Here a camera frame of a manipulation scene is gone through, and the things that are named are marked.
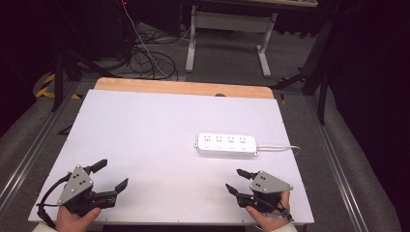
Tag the person's right hand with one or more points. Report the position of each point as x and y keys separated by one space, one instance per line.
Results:
x=270 y=219

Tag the white metal table frame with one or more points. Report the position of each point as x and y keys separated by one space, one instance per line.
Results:
x=225 y=21

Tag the white power strip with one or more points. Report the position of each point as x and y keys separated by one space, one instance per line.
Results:
x=226 y=145

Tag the black metal stand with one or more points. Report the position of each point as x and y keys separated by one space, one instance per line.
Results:
x=322 y=96
x=58 y=83

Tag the yellow and black floor tape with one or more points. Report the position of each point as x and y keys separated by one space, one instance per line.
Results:
x=42 y=92

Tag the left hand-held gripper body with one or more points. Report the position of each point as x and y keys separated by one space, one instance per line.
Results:
x=74 y=185

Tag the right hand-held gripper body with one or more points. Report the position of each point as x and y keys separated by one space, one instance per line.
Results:
x=269 y=184

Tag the wooden table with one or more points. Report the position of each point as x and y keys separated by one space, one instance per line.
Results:
x=180 y=86

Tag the person's left hand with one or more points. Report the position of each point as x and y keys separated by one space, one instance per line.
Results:
x=74 y=220

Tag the aluminium rail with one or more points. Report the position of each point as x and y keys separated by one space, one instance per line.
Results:
x=32 y=151
x=335 y=174

